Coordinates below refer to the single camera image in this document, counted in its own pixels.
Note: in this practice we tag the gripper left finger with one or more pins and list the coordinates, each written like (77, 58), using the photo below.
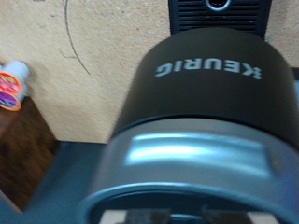
(140, 218)

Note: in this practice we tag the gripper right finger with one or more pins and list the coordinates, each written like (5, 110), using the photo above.
(227, 218)

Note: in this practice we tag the black Keurig coffee machine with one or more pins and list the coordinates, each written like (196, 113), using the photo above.
(211, 99)

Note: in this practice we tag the coffee pod purple lid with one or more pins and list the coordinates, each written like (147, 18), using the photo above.
(7, 100)

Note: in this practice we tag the dark wooden box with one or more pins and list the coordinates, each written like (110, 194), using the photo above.
(21, 149)

